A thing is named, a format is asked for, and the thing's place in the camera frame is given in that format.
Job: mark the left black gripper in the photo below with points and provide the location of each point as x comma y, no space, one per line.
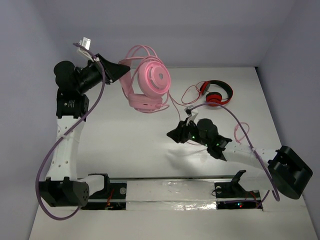
105,72

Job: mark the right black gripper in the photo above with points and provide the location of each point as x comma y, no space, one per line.
180,132

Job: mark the pink headphones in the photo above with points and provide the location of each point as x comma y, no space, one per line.
147,88

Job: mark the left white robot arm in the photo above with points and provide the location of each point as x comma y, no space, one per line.
62,187

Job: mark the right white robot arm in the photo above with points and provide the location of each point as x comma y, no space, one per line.
279,170

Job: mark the red black headphones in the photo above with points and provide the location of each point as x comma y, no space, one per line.
215,98

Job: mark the silver foil tape strip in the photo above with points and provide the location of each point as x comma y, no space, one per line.
170,195

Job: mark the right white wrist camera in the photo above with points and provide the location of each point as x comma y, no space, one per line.
191,112

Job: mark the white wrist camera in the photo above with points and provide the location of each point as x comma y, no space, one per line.
191,112
83,48

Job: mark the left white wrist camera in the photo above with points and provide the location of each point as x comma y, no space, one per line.
83,48

